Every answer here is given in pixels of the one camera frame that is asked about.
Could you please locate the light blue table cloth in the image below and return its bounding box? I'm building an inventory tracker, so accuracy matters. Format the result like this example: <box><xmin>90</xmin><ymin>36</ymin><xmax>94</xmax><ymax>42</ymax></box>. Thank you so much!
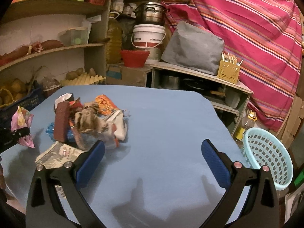
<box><xmin>2</xmin><ymin>85</ymin><xmax>244</xmax><ymax>227</ymax></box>

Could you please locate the white plastic bucket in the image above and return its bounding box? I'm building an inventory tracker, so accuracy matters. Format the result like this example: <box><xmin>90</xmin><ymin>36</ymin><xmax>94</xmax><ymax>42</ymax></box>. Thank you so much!
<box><xmin>131</xmin><ymin>24</ymin><xmax>166</xmax><ymax>49</ymax></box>

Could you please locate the red plastic bowl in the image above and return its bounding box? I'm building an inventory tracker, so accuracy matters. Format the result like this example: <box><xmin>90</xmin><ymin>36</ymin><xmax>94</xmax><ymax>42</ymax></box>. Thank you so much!
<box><xmin>120</xmin><ymin>50</ymin><xmax>150</xmax><ymax>68</ymax></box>

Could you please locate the wooden side cabinet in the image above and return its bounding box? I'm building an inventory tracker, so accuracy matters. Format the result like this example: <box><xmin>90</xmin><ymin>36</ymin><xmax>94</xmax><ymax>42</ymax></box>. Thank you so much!
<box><xmin>150</xmin><ymin>62</ymin><xmax>253</xmax><ymax>135</ymax></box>

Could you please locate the orange snack wrapper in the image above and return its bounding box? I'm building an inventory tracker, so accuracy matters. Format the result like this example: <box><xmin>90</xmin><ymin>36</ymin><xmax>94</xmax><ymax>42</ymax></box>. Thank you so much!
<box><xmin>95</xmin><ymin>94</ymin><xmax>119</xmax><ymax>116</ymax></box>

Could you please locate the beige printed food packet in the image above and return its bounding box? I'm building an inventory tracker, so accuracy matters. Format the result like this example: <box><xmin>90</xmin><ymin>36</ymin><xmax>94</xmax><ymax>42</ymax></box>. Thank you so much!
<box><xmin>35</xmin><ymin>142</ymin><xmax>84</xmax><ymax>169</ymax></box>

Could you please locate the cardboard box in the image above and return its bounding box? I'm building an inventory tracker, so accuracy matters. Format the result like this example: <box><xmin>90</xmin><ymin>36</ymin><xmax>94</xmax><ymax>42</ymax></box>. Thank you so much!
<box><xmin>106</xmin><ymin>63</ymin><xmax>152</xmax><ymax>88</ymax></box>

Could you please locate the yellow egg tray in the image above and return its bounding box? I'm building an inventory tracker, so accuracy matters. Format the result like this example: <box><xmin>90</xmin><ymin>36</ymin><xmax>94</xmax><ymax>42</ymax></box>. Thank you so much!
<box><xmin>60</xmin><ymin>73</ymin><xmax>106</xmax><ymax>86</ymax></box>

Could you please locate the blue plastic bag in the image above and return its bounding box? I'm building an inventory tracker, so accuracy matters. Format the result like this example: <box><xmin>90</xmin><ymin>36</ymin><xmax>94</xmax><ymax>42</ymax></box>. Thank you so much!
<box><xmin>46</xmin><ymin>123</ymin><xmax>76</xmax><ymax>143</ymax></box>

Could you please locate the red striped curtain cloth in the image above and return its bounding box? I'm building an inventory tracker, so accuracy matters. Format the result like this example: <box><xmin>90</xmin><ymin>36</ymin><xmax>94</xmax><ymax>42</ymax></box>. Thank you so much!
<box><xmin>166</xmin><ymin>0</ymin><xmax>302</xmax><ymax>131</ymax></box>

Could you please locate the clear plastic container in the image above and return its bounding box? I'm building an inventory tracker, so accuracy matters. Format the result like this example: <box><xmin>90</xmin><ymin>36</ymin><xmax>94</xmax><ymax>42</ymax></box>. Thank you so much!
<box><xmin>58</xmin><ymin>27</ymin><xmax>90</xmax><ymax>46</ymax></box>

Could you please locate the pink floral wrapper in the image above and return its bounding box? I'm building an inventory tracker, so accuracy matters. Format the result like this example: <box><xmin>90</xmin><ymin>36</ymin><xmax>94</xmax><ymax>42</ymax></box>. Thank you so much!
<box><xmin>11</xmin><ymin>106</ymin><xmax>35</xmax><ymax>148</ymax></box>

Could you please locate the red snack wrapper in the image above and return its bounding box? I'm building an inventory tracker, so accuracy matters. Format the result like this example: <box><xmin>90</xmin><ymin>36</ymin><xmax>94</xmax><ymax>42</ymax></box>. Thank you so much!
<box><xmin>69</xmin><ymin>98</ymin><xmax>83</xmax><ymax>110</ymax></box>

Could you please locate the black silver foil packet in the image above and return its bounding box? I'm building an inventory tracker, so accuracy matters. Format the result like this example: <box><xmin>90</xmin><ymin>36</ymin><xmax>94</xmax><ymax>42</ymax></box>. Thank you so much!
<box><xmin>54</xmin><ymin>93</ymin><xmax>74</xmax><ymax>111</ymax></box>

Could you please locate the yellow utensil holder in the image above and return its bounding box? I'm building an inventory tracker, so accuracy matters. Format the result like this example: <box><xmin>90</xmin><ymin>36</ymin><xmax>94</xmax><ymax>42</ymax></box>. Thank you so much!
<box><xmin>217</xmin><ymin>51</ymin><xmax>243</xmax><ymax>84</ymax></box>

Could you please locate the wooden wall shelf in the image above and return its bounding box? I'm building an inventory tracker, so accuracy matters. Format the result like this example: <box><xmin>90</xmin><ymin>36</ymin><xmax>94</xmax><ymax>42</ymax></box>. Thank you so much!
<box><xmin>0</xmin><ymin>0</ymin><xmax>157</xmax><ymax>86</ymax></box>

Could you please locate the oil bottle on floor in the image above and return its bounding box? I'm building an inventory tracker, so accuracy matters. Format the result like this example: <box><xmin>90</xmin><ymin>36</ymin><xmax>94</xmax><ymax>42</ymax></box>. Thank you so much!
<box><xmin>234</xmin><ymin>110</ymin><xmax>257</xmax><ymax>143</ymax></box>

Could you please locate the grey fabric cover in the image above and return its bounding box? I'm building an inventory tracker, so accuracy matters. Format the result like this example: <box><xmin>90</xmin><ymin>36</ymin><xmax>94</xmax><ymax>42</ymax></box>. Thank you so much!
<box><xmin>161</xmin><ymin>22</ymin><xmax>225</xmax><ymax>76</ymax></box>

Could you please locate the yellow oil jug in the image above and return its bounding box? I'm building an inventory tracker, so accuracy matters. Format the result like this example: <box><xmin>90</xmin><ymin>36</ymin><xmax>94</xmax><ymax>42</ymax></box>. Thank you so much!
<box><xmin>105</xmin><ymin>11</ymin><xmax>122</xmax><ymax>64</ymax></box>

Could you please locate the brown paper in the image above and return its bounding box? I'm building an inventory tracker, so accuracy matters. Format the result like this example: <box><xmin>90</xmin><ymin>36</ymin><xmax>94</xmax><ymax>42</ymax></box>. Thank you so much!
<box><xmin>74</xmin><ymin>105</ymin><xmax>110</xmax><ymax>134</ymax></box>

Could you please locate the light blue plastic basket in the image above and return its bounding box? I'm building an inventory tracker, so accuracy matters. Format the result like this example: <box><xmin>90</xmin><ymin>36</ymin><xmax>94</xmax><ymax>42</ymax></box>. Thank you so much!
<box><xmin>241</xmin><ymin>128</ymin><xmax>293</xmax><ymax>191</ymax></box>

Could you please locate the maroon scouring pad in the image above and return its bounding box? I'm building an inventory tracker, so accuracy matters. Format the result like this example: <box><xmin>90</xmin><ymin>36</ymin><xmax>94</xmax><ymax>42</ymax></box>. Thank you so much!
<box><xmin>53</xmin><ymin>101</ymin><xmax>70</xmax><ymax>143</ymax></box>

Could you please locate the white face mask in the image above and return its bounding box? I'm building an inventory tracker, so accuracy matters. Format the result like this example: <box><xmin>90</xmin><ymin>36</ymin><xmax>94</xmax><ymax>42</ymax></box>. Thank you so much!
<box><xmin>104</xmin><ymin>110</ymin><xmax>128</xmax><ymax>141</ymax></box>

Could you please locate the steel cooking pot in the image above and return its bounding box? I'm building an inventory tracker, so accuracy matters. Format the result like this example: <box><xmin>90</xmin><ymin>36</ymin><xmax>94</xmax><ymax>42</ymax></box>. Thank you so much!
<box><xmin>135</xmin><ymin>2</ymin><xmax>167</xmax><ymax>26</ymax></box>

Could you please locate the dark blue crate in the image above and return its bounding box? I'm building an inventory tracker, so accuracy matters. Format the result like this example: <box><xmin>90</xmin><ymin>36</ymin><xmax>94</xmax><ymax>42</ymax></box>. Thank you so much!
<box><xmin>0</xmin><ymin>87</ymin><xmax>44</xmax><ymax>128</ymax></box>

